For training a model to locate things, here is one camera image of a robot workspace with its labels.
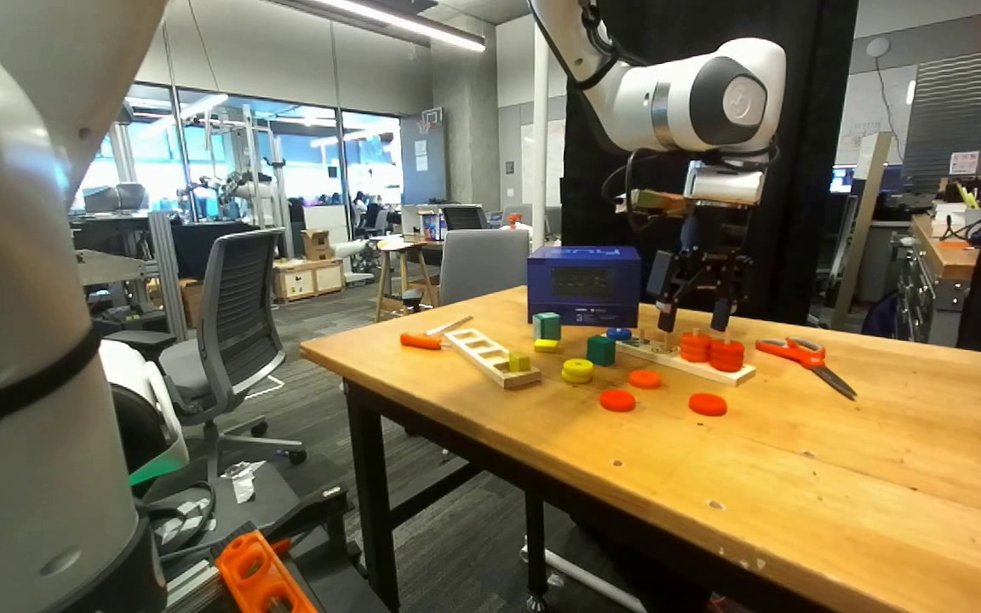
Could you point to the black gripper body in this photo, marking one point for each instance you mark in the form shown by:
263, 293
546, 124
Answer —
713, 249

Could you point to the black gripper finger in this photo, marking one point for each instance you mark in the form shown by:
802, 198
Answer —
722, 308
666, 310

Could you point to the round orange block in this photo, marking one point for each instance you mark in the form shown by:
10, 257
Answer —
726, 356
697, 344

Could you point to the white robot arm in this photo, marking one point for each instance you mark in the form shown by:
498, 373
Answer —
697, 133

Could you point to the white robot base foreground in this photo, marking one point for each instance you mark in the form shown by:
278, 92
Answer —
70, 528

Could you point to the round orange block on board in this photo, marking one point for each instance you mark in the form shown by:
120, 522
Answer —
726, 356

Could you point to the green block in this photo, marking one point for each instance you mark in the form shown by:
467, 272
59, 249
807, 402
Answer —
601, 349

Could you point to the yellow round block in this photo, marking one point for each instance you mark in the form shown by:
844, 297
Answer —
577, 373

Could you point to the teal cube block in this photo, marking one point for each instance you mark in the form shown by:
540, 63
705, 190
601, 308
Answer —
546, 325

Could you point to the black curtain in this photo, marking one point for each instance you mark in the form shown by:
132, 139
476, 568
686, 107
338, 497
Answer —
786, 222

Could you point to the flat orange disc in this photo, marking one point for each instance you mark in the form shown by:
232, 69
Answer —
646, 378
617, 400
705, 402

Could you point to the blue cardboard box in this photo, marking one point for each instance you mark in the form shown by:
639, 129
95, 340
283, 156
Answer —
588, 283

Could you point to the wooden shape sorter tray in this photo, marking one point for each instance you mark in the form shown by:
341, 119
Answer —
498, 362

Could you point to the orange marker pen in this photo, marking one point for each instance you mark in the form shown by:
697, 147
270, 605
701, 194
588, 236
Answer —
422, 341

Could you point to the grey office chair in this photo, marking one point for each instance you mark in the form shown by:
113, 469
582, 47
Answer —
230, 352

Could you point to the orange tool on floor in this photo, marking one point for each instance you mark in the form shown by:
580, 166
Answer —
256, 576

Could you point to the orange handled scissors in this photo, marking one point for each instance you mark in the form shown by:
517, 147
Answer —
807, 356

